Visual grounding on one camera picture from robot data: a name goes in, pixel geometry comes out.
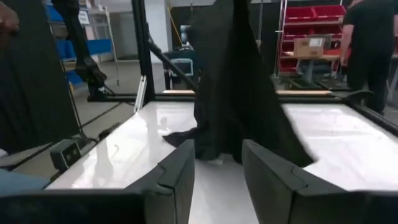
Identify yellow cable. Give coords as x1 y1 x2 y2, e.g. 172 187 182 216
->
167 6 184 47

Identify grey office chair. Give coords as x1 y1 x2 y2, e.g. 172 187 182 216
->
163 49 200 91

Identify wooden workbench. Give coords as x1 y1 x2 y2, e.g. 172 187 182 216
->
281 51 341 83

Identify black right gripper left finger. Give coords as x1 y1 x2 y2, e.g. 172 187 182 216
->
0 139 196 224

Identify black towel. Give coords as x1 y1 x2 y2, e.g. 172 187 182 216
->
162 0 317 169

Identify red bin storage rack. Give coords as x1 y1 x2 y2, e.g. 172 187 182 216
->
273 0 348 77

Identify white light bar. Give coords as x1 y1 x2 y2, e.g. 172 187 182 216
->
133 75 147 113

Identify blue storage bin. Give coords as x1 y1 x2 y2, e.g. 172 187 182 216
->
57 39 113 62

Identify person's hand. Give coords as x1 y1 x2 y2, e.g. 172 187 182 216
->
0 2 20 35

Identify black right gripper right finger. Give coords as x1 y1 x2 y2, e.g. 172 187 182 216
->
241 139 398 224

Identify small black grey camera box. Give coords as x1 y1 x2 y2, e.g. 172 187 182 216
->
49 139 82 172

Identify white wire shelf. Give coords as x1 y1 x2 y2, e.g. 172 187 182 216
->
77 6 121 86

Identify person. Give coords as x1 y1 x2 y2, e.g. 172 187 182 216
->
339 0 398 114
0 0 81 197

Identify cardboard box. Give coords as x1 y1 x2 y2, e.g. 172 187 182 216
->
293 37 326 58

